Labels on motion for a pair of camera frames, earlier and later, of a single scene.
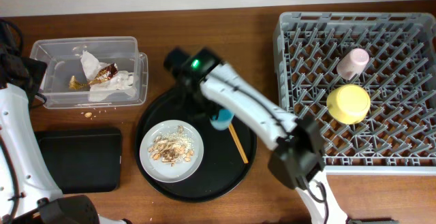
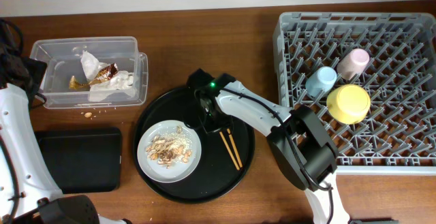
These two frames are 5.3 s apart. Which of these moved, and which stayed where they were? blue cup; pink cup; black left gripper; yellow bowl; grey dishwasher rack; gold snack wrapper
Moved: blue cup
Stayed: yellow bowl; black left gripper; grey dishwasher rack; gold snack wrapper; pink cup
